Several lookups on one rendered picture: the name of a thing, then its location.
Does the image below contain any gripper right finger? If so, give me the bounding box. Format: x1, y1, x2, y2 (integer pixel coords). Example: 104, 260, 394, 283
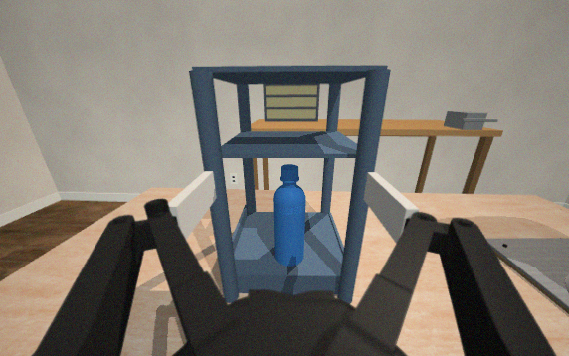
325, 172, 557, 356

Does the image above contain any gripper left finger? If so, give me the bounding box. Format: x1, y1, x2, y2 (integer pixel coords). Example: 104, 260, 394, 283
32, 171, 261, 356

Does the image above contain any blue bottle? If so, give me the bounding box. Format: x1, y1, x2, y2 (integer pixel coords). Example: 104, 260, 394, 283
273, 164, 306, 267

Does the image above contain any blue-grey shelving unit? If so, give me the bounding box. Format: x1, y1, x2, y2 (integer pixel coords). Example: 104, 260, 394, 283
189, 66, 391, 304

